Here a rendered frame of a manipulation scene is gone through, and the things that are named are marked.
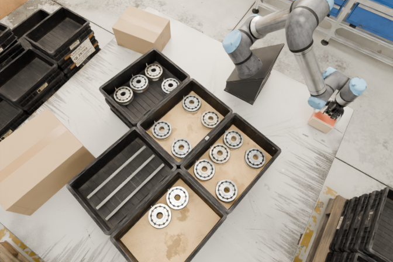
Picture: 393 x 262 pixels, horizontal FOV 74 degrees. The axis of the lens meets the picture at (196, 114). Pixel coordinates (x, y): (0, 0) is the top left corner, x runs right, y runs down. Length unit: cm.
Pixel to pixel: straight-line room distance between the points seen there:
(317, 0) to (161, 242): 117
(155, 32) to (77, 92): 61
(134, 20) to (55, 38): 81
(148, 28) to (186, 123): 69
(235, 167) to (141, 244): 55
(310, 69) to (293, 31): 20
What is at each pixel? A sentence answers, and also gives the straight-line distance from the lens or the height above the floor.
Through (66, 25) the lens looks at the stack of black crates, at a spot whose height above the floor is 49.
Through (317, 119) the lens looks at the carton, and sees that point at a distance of 163.
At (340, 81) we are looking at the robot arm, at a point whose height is 109.
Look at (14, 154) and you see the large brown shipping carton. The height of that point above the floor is 90.
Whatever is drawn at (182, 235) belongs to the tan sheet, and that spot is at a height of 83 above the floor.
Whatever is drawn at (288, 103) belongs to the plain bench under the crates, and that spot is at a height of 70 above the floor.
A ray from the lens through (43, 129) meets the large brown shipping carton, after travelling 148.
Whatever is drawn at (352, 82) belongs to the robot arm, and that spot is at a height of 112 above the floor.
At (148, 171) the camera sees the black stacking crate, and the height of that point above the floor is 83.
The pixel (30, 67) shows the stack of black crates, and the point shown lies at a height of 38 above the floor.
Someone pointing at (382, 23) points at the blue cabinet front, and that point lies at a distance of 297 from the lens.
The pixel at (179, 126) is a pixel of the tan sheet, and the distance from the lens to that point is 139.
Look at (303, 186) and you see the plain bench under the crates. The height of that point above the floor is 70.
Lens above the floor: 210
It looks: 63 degrees down
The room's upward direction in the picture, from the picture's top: 4 degrees clockwise
